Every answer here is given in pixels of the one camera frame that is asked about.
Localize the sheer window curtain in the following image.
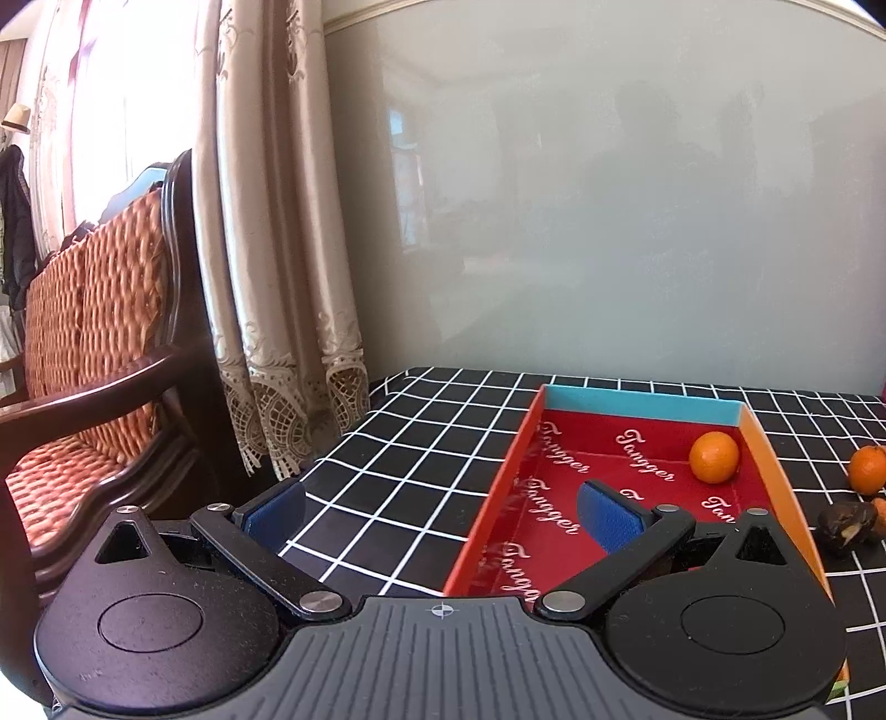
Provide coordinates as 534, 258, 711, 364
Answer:
20, 0, 203, 257

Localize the large dark water chestnut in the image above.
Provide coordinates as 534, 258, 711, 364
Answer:
817, 502, 880, 553

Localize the beige lace-trimmed curtain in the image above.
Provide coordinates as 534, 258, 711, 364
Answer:
190, 0, 372, 480

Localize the black jacket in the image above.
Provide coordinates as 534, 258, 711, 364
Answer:
0, 144, 37, 306

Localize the colourful cardboard box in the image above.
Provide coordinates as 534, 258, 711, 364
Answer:
443, 384, 851, 700

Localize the orange woven sofa cushion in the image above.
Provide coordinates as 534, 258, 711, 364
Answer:
6, 186, 182, 501

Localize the blue sofa top ornament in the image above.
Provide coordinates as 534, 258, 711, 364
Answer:
100, 164, 172, 223

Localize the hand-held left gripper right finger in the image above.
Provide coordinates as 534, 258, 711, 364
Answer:
534, 480, 794, 622

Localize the dark wooden sofa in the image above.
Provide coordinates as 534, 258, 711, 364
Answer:
0, 148, 278, 707

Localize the dark cloth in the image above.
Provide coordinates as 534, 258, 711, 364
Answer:
56, 220, 106, 256

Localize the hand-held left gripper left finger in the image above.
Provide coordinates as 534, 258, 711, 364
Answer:
90, 480, 353, 622

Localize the black white checked tablecloth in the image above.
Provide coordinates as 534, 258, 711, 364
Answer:
280, 367, 886, 720

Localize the orange mandarin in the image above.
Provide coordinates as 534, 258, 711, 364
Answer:
689, 431, 740, 484
848, 446, 886, 496

